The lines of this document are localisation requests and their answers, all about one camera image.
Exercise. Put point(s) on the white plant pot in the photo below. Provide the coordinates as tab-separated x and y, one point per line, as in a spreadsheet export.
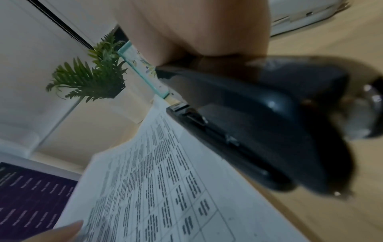
133	105

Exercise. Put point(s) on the person's right hand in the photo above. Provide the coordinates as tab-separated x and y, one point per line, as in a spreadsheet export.
197	26

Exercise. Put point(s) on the teal floral box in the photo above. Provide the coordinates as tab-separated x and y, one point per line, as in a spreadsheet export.
140	66

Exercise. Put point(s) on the black stapler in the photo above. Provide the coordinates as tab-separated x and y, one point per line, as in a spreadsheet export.
257	118

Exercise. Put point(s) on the green fern plant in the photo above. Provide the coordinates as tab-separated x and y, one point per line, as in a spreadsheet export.
92	78

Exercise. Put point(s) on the printed white paper sheets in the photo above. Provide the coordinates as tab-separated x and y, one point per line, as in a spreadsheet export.
155	189

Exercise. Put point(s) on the white plastic folder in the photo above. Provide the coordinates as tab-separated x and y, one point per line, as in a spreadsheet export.
296	14

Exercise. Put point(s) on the dark purple keyboard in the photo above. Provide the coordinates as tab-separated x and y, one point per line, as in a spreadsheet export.
30	200

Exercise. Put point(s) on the person's left hand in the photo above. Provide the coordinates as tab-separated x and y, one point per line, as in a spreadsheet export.
61	232

